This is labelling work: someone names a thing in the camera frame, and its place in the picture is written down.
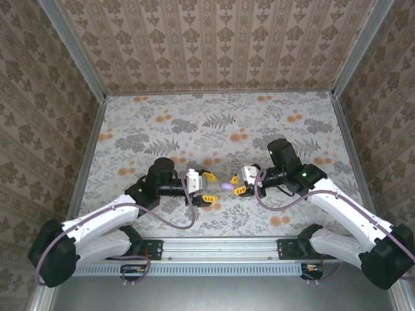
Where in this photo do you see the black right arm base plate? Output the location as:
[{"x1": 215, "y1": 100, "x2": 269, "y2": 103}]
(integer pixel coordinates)
[{"x1": 276, "y1": 238, "x2": 312, "y2": 261}]

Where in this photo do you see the white slotted cable duct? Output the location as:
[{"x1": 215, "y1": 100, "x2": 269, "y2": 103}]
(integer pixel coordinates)
[{"x1": 77, "y1": 262, "x2": 302, "y2": 277}]

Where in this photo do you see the grey metal panel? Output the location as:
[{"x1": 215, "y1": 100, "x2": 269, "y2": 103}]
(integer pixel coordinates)
[{"x1": 50, "y1": 261, "x2": 400, "y2": 311}]

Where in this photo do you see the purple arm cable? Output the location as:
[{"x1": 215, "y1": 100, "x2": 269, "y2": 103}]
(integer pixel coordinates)
[
  {"x1": 34, "y1": 171, "x2": 196, "y2": 286},
  {"x1": 254, "y1": 170, "x2": 415, "y2": 286}
]

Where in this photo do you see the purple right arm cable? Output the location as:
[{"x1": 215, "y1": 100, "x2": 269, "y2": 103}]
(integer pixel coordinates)
[{"x1": 254, "y1": 170, "x2": 415, "y2": 286}]

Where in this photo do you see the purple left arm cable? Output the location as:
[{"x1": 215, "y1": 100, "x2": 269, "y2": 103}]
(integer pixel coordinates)
[{"x1": 34, "y1": 171, "x2": 196, "y2": 286}]

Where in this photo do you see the aluminium table side rail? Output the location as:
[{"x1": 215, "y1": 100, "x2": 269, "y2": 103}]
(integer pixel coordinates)
[
  {"x1": 60, "y1": 95, "x2": 108, "y2": 239},
  {"x1": 330, "y1": 92, "x2": 386, "y2": 236}
]

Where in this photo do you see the thin aluminium wall rail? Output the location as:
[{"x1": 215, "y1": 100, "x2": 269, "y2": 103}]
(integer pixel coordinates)
[{"x1": 105, "y1": 90, "x2": 335, "y2": 97}]

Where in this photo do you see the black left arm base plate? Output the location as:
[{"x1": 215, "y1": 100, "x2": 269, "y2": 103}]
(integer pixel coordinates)
[{"x1": 139, "y1": 238, "x2": 163, "y2": 261}]

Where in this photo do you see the aluminium frame corner post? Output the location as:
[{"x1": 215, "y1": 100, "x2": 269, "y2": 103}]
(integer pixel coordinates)
[
  {"x1": 38, "y1": 0, "x2": 108, "y2": 104},
  {"x1": 330, "y1": 0, "x2": 399, "y2": 98}
]

